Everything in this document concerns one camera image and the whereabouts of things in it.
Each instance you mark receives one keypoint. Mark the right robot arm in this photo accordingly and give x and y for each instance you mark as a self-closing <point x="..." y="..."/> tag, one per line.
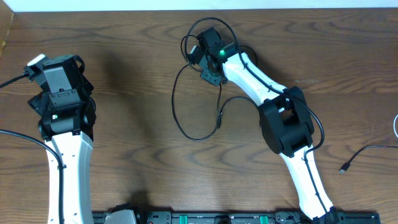
<point x="285" y="119"/>

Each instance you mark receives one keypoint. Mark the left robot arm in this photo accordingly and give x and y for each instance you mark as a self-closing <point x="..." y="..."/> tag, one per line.
<point x="67" y="116"/>

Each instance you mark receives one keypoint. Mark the cardboard side panel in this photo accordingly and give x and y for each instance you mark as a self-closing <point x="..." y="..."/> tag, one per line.
<point x="6" y="18"/>

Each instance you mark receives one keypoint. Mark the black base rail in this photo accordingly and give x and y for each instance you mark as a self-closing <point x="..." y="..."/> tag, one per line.
<point x="127" y="214"/>

